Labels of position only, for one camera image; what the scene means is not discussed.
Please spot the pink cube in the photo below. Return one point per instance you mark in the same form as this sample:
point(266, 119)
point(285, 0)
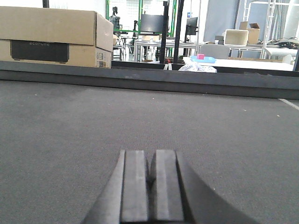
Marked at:
point(200, 56)

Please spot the white open box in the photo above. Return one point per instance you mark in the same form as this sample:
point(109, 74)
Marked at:
point(236, 37)

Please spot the black monitor left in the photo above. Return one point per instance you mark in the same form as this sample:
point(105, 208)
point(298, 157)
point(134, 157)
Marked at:
point(151, 23)

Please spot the black monitor right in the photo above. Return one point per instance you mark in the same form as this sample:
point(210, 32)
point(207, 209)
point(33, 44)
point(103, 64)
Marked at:
point(191, 26)

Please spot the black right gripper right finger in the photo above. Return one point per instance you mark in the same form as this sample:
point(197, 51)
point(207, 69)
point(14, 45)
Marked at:
point(180, 196)

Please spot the small cardboard box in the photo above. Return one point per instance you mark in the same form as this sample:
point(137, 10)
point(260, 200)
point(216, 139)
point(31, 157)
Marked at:
point(253, 29)

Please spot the blue tray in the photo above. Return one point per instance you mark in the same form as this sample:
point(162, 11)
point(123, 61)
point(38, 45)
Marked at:
point(207, 59)

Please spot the large cardboard box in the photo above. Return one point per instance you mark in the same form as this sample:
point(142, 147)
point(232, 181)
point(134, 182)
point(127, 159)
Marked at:
point(55, 36)

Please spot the clear plastic bag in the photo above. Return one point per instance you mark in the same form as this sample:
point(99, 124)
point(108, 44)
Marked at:
point(196, 67)

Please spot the grey office chair back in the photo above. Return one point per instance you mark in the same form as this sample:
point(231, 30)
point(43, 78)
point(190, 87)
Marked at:
point(215, 50)

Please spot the black monitor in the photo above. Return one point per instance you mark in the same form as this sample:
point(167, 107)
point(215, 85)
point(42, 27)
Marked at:
point(191, 26)
point(151, 23)

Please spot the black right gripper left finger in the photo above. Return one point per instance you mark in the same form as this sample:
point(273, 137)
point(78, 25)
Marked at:
point(124, 199)

